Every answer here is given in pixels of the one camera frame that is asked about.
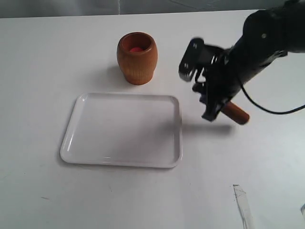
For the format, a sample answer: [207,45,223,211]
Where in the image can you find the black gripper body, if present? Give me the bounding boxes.
[193,51,240,105]

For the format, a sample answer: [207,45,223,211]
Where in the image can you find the wooden pestle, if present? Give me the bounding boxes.
[221,101,250,125]

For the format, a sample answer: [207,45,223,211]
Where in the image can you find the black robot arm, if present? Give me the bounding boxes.
[178,0,305,125]

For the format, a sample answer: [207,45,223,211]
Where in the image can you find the wooden mortar cup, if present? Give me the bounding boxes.
[117,32,158,85]

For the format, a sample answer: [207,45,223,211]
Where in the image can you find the red object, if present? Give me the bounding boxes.
[130,47,143,52]

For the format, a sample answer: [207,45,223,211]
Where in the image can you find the white plastic tray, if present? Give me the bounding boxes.
[60,93,183,169]

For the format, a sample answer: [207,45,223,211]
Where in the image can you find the clear tape strip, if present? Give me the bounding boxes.
[233,185,255,229]

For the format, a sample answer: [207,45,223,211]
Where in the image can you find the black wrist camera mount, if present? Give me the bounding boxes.
[178,37,224,82]

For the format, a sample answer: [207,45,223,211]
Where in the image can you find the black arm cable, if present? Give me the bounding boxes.
[239,81,305,115]

